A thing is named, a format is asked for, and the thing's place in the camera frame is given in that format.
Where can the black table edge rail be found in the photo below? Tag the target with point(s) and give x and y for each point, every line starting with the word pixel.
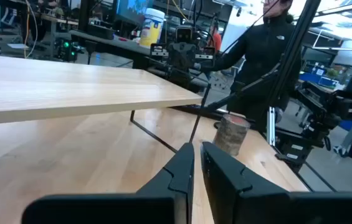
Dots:
pixel 194 110

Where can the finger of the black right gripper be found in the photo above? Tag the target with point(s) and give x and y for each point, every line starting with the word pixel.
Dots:
pixel 188 56
pixel 175 56

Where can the wooden table black frame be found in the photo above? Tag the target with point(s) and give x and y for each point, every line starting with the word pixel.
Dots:
pixel 69 87

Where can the black device with green lights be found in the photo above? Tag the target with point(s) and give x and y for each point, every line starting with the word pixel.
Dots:
pixel 66 51

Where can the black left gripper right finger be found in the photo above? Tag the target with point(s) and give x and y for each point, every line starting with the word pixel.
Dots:
pixel 225 186

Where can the grey desk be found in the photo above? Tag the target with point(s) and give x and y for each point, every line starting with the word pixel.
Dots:
pixel 110 45

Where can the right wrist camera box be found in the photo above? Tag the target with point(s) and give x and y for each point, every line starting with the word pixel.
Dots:
pixel 184 35

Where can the computer monitor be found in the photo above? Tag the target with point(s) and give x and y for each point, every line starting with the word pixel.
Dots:
pixel 132 9

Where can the yellow wipes canister white lid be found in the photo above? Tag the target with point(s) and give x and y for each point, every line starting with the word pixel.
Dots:
pixel 151 31

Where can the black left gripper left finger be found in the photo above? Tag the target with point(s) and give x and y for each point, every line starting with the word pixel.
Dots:
pixel 178 180

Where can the black diagonal frame brace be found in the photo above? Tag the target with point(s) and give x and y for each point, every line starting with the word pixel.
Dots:
pixel 222 104

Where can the blue storage bin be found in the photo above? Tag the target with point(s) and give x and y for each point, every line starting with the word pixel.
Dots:
pixel 308 77

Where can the silver metal bracket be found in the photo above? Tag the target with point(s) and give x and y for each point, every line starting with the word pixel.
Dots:
pixel 271 127

